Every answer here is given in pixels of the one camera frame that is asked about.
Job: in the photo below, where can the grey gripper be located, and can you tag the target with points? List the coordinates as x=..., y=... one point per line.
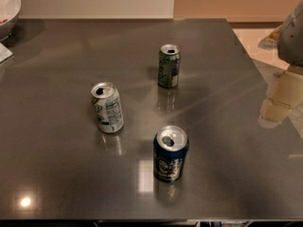
x=292, y=40

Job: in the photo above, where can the blue pepsi can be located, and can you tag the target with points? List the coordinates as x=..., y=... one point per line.
x=170, y=147

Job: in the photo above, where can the white and green soda can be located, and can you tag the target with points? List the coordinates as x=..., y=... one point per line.
x=106, y=101

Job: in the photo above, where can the white paper sheet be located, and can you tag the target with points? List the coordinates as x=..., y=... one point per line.
x=4, y=53

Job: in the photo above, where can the white bowl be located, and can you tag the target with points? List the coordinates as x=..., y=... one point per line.
x=9, y=13

